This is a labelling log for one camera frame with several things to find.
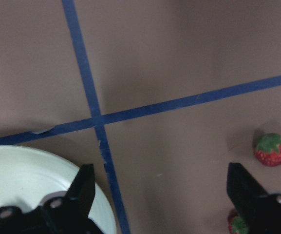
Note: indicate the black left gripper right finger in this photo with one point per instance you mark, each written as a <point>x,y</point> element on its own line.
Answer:
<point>260,210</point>

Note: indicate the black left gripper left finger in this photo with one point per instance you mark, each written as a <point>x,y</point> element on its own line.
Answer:
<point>67,214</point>

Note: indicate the strawberry of pair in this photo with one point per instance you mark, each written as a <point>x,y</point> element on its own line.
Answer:
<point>267,150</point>

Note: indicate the light green plate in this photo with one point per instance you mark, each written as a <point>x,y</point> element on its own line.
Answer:
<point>29,177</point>

